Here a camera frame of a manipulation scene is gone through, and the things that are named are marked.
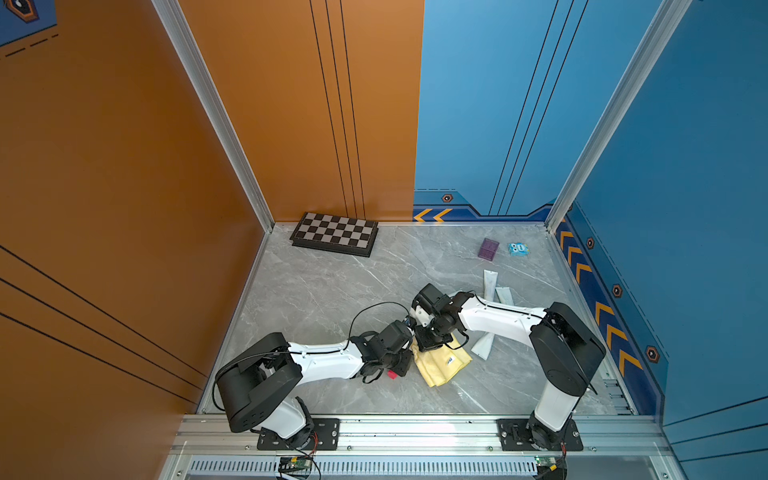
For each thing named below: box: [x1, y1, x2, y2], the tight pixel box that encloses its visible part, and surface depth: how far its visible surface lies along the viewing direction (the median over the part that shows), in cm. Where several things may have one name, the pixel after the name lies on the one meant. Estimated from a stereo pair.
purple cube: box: [478, 238, 500, 261], surface depth 111 cm
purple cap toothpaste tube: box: [471, 332, 495, 361], surface depth 88 cm
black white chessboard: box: [290, 212, 379, 257], surface depth 115 cm
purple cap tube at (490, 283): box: [484, 269, 498, 302], surface depth 102 cm
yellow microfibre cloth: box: [411, 341, 473, 388], surface depth 84 cm
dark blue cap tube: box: [495, 287, 514, 305], surface depth 101 cm
